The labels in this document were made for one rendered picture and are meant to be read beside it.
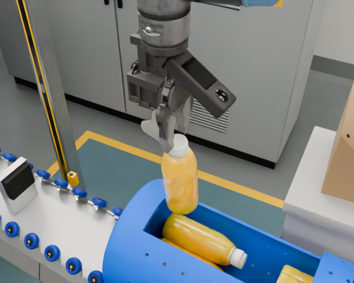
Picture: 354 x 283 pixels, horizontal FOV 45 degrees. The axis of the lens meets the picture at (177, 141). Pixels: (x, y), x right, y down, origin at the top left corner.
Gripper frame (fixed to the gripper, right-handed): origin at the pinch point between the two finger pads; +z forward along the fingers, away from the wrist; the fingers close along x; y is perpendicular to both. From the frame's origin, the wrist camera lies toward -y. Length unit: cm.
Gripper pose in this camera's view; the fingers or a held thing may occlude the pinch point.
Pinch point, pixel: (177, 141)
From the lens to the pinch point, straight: 75.5
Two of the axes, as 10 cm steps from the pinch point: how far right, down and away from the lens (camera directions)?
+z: 0.0, 7.4, 6.7
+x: -5.1, 5.8, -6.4
